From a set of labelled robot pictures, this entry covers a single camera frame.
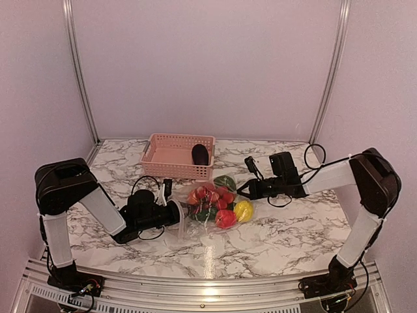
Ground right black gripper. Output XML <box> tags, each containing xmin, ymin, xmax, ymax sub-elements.
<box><xmin>237</xmin><ymin>175</ymin><xmax>285</xmax><ymax>200</ymax></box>

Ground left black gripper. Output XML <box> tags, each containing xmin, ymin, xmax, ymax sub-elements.
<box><xmin>137</xmin><ymin>199</ymin><xmax>195</xmax><ymax>231</ymax></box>

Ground green fake vegetable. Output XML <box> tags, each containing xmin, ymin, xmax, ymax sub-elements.
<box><xmin>213</xmin><ymin>175</ymin><xmax>237</xmax><ymax>191</ymax></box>

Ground yellow fake lemon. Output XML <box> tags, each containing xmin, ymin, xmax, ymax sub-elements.
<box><xmin>233</xmin><ymin>200</ymin><xmax>254</xmax><ymax>222</ymax></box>

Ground red fake strawberries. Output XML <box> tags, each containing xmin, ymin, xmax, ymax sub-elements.
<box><xmin>195</xmin><ymin>184</ymin><xmax>236</xmax><ymax>210</ymax></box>

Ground red fake tomato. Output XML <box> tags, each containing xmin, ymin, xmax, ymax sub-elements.
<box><xmin>215</xmin><ymin>209</ymin><xmax>237</xmax><ymax>229</ymax></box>

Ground clear zip top bag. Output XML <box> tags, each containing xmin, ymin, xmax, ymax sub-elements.
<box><xmin>172</xmin><ymin>175</ymin><xmax>255</xmax><ymax>240</ymax></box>

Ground red fake pepper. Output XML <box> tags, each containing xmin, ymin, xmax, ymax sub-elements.
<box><xmin>187</xmin><ymin>188</ymin><xmax>205</xmax><ymax>205</ymax></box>

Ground purple fake eggplant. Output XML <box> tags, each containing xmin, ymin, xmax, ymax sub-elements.
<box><xmin>192</xmin><ymin>143</ymin><xmax>210</xmax><ymax>166</ymax></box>

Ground green fake cucumber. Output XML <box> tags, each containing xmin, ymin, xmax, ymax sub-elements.
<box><xmin>191</xmin><ymin>208</ymin><xmax>218</xmax><ymax>222</ymax></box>

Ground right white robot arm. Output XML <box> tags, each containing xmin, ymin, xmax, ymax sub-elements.
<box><xmin>237</xmin><ymin>147</ymin><xmax>401</xmax><ymax>268</ymax></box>

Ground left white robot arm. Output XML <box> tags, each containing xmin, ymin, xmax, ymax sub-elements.
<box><xmin>35</xmin><ymin>158</ymin><xmax>188</xmax><ymax>290</ymax></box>

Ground pink perforated plastic basket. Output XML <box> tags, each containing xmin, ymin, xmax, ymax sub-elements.
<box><xmin>140</xmin><ymin>133</ymin><xmax>216</xmax><ymax>181</ymax></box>

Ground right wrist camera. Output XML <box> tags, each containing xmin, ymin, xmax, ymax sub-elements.
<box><xmin>244</xmin><ymin>156</ymin><xmax>264</xmax><ymax>181</ymax></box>

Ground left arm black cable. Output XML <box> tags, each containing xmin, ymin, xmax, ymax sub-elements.
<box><xmin>130</xmin><ymin>175</ymin><xmax>165</xmax><ymax>241</ymax></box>

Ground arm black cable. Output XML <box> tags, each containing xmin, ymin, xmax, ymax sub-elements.
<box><xmin>130</xmin><ymin>175</ymin><xmax>165</xmax><ymax>241</ymax></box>
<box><xmin>266</xmin><ymin>143</ymin><xmax>327</xmax><ymax>209</ymax></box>

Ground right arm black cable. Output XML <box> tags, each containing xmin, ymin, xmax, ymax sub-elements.
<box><xmin>266</xmin><ymin>143</ymin><xmax>327</xmax><ymax>209</ymax></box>

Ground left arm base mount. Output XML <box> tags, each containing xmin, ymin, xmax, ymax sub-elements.
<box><xmin>48</xmin><ymin>261</ymin><xmax>104</xmax><ymax>297</ymax></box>

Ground front aluminium rail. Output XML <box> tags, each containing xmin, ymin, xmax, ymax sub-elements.
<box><xmin>12</xmin><ymin>265</ymin><xmax>392</xmax><ymax>313</ymax></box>

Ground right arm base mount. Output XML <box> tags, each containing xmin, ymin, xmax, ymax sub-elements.
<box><xmin>298</xmin><ymin>256</ymin><xmax>358</xmax><ymax>299</ymax></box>

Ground right aluminium frame post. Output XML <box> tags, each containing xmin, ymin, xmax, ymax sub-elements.
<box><xmin>308</xmin><ymin>0</ymin><xmax>352</xmax><ymax>144</ymax></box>

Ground aluminium frame post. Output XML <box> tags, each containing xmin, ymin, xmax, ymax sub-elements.
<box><xmin>308</xmin><ymin>0</ymin><xmax>352</xmax><ymax>144</ymax></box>
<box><xmin>63</xmin><ymin>0</ymin><xmax>100</xmax><ymax>145</ymax></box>

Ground left aluminium frame post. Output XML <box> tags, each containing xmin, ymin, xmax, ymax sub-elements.
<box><xmin>63</xmin><ymin>0</ymin><xmax>100</xmax><ymax>145</ymax></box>

